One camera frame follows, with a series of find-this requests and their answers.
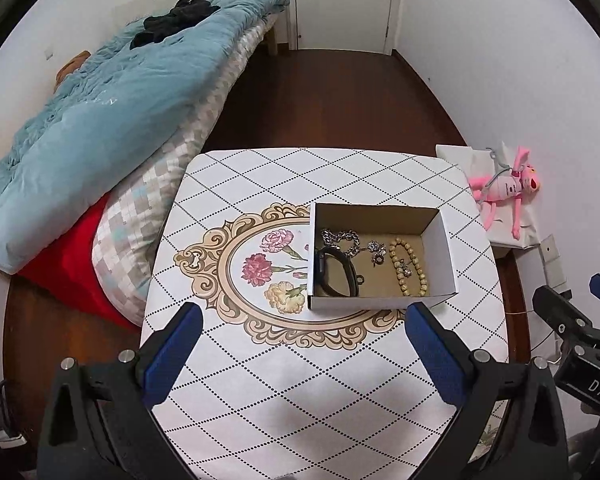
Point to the black smart band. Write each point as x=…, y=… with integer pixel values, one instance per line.
x=322, y=267

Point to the brown object on bed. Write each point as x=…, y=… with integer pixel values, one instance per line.
x=72, y=65

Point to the white power adapter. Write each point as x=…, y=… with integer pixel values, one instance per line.
x=10, y=437

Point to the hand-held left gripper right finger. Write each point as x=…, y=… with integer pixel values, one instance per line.
x=435, y=355

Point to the white cardboard box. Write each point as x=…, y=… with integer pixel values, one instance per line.
x=380, y=302

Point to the red blanket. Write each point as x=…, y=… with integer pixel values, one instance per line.
x=75, y=260

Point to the black clothing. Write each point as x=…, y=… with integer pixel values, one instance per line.
x=180, y=15

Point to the light blue blanket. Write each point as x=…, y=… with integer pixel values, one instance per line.
x=105, y=110

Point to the checkered quilt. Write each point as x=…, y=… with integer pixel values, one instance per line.
x=145, y=200

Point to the white door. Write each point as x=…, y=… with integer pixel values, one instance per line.
x=345, y=5

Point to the grey wall socket panel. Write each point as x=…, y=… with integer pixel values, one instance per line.
x=556, y=272
x=550, y=247

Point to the pink plush toy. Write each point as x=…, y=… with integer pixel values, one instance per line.
x=507, y=187

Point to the diamond patterned floral tablecloth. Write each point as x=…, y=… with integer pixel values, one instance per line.
x=280, y=375

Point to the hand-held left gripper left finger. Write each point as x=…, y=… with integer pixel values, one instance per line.
x=172, y=355

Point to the wooden bed leg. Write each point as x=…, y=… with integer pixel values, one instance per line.
x=272, y=40

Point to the white bag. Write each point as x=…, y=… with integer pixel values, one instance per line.
x=460, y=160

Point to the small silver brooch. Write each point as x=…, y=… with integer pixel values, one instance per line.
x=405, y=266

